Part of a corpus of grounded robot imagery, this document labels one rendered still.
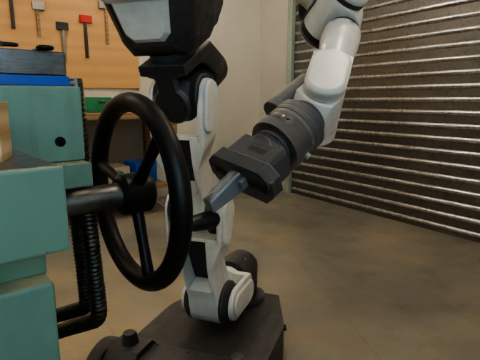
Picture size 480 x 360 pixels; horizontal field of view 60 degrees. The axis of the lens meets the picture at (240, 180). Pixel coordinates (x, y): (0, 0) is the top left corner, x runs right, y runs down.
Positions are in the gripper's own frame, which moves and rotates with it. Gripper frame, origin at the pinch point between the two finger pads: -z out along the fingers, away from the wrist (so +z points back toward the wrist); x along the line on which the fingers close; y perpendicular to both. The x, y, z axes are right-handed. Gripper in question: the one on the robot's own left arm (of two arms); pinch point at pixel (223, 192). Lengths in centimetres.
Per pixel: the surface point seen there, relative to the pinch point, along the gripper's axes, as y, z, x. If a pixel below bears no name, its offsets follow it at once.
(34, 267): 13.7, -23.3, -5.8
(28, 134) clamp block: 16.5, -14.9, 11.2
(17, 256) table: 19.4, -23.6, -11.7
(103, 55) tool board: -81, 125, 311
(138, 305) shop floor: -118, -2, 103
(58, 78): 19.6, -8.1, 12.9
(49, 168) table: 22.9, -18.7, -10.9
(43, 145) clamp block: 14.7, -14.2, 10.8
